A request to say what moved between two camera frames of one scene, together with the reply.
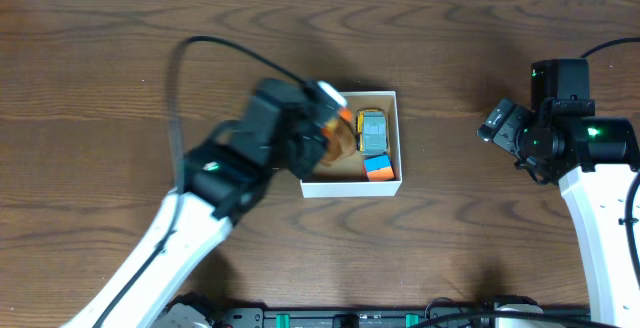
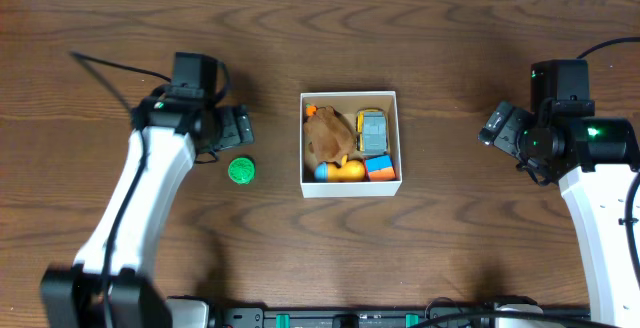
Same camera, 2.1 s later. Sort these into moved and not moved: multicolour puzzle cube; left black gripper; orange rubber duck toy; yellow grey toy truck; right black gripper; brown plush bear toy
Moved: orange rubber duck toy; left black gripper
Not moved: right black gripper; brown plush bear toy; multicolour puzzle cube; yellow grey toy truck
